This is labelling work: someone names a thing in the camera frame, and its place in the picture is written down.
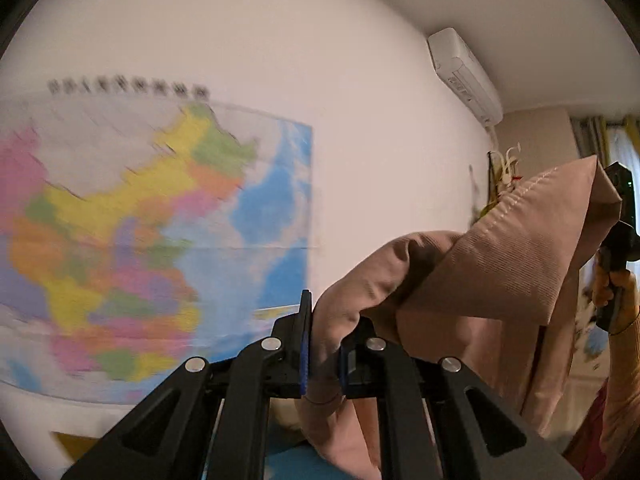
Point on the colourful wall map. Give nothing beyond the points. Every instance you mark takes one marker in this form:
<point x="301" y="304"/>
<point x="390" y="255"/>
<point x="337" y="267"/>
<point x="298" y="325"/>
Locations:
<point x="143" y="223"/>

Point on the blue floral bed sheet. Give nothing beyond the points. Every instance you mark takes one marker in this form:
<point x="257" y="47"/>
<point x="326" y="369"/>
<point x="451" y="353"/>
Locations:
<point x="301" y="463"/>

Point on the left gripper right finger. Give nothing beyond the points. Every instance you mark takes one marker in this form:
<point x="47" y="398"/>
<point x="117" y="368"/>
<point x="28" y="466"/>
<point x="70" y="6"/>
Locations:
<point x="440" y="420"/>

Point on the pink coat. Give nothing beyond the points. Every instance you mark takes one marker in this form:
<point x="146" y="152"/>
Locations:
<point x="501" y="297"/>

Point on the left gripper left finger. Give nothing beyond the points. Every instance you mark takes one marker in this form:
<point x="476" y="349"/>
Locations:
<point x="208" y="420"/>

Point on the hanging yellow garments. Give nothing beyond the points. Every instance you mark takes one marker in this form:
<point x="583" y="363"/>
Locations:
<point x="502" y="177"/>

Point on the right hand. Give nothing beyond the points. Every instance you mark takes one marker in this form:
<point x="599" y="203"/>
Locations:
<point x="619" y="287"/>

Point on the white air conditioner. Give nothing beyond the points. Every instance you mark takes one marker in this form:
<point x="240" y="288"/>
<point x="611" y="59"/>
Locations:
<point x="457" y="66"/>

